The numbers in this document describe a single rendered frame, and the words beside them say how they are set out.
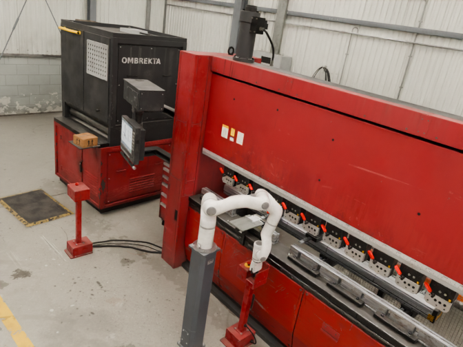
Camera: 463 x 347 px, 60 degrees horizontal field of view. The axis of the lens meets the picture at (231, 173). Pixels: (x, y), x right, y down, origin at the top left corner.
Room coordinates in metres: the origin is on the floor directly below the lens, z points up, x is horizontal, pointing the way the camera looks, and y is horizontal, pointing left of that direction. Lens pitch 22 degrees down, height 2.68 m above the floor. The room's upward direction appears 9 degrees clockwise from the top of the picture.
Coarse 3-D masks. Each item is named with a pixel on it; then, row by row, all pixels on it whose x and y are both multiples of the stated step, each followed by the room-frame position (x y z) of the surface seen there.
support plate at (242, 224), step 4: (248, 216) 3.24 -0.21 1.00; (232, 220) 3.11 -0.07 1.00; (236, 220) 3.12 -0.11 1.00; (240, 220) 3.14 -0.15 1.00; (244, 220) 3.15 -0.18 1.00; (248, 220) 3.16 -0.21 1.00; (232, 224) 3.05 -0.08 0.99; (236, 224) 3.05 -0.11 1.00; (240, 224) 3.06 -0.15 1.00; (244, 224) 3.07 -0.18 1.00; (248, 224) 3.08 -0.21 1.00; (252, 224) 3.09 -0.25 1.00; (256, 224) 3.11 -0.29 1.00; (260, 224) 3.12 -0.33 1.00; (240, 228) 3.00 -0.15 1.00; (244, 228) 3.01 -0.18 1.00; (248, 228) 3.02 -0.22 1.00; (252, 228) 3.05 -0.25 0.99
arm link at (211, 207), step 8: (264, 192) 2.71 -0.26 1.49; (208, 200) 2.58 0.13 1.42; (216, 200) 2.62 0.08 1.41; (224, 200) 2.60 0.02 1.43; (232, 200) 2.62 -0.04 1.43; (240, 200) 2.63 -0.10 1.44; (248, 200) 2.63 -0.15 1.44; (256, 200) 2.60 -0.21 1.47; (264, 200) 2.60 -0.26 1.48; (208, 208) 2.52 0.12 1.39; (216, 208) 2.54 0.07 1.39; (224, 208) 2.58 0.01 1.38; (232, 208) 2.61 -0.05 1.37; (240, 208) 2.64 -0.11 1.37; (248, 208) 2.64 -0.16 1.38; (256, 208) 2.60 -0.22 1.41; (264, 208) 2.59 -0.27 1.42
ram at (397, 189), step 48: (240, 96) 3.49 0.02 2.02; (288, 96) 3.17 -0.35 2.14; (288, 144) 3.06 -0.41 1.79; (336, 144) 2.76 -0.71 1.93; (384, 144) 2.51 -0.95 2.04; (432, 144) 2.32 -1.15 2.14; (288, 192) 2.99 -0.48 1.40; (336, 192) 2.69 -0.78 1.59; (384, 192) 2.45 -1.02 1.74; (432, 192) 2.25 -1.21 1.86; (384, 240) 2.38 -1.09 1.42; (432, 240) 2.18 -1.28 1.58
